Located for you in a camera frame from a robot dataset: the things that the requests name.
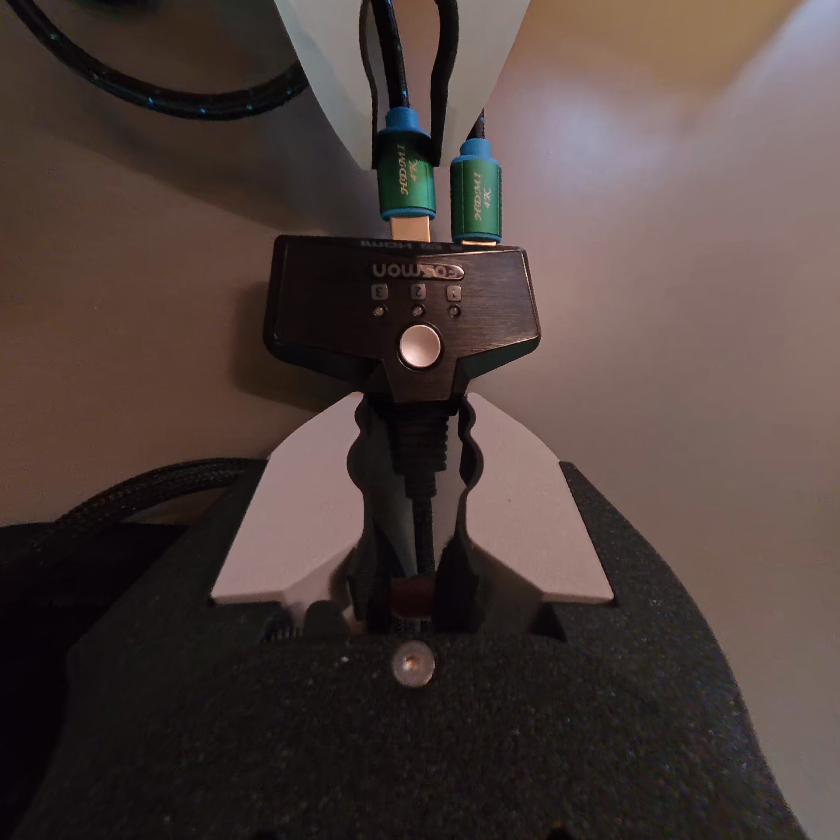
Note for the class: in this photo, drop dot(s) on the black brushed-metal switch box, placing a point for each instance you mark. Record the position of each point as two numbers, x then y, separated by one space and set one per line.
394 315

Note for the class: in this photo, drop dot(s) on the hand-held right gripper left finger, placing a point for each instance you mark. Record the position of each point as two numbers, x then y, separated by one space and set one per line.
295 525

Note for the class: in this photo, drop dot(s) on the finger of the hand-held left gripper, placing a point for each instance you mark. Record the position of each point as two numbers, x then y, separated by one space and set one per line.
492 39
321 52

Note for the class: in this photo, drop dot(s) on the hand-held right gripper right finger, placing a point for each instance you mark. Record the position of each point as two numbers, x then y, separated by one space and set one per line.
531 525

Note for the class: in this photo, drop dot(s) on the person's right hand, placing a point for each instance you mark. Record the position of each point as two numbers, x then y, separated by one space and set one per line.
410 590

